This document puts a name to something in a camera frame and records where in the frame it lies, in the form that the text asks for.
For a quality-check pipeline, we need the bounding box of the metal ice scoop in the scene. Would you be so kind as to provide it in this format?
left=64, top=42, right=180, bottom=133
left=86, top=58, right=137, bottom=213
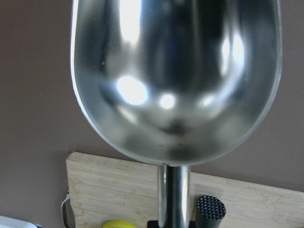
left=70, top=0, right=282, bottom=228

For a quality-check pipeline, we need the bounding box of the bamboo cutting board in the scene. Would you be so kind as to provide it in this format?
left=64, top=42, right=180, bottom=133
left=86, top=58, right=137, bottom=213
left=66, top=152, right=304, bottom=228

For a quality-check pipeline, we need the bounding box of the steel muddler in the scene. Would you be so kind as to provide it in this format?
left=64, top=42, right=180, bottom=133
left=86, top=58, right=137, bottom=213
left=196, top=195, right=226, bottom=228

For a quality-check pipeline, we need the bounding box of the half lemon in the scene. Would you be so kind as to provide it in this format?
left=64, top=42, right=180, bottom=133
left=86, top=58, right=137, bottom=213
left=102, top=220, right=136, bottom=228

